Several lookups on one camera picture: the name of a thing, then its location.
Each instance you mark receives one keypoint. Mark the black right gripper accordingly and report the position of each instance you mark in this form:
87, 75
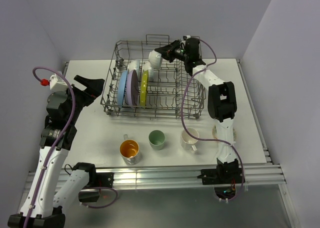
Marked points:
167, 52

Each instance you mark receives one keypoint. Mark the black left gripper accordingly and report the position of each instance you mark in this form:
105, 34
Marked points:
95, 85

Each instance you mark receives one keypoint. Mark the white bowl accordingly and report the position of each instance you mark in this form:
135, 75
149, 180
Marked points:
147, 67
134, 65
155, 59

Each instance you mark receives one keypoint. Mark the blue plastic plate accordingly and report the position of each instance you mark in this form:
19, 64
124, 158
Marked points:
121, 89

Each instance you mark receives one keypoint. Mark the green polka-dot plate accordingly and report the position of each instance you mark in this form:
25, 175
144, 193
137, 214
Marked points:
144, 90

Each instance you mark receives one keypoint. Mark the lilac plastic plate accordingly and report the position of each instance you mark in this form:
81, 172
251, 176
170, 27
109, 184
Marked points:
132, 90

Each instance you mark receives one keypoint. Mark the floral painted bowl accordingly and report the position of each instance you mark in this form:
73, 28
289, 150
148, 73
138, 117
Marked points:
214, 133

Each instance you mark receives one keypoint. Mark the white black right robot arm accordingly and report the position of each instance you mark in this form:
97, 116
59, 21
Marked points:
221, 105

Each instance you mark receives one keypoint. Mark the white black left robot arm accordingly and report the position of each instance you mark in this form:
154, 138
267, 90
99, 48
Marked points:
44, 206

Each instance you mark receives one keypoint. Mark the floral mug orange inside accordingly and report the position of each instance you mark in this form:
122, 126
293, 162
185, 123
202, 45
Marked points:
129, 151

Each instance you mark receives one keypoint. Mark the green cup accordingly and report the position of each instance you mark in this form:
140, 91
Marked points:
157, 139

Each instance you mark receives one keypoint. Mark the cream white mug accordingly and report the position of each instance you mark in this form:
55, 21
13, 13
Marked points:
189, 142

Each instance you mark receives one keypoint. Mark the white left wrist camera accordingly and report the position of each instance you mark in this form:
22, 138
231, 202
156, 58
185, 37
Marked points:
55, 83

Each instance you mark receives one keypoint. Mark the grey wire dish rack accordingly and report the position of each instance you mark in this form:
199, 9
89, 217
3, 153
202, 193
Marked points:
168, 96

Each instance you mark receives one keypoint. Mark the aluminium frame rail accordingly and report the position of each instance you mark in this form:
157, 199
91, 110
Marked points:
179, 197

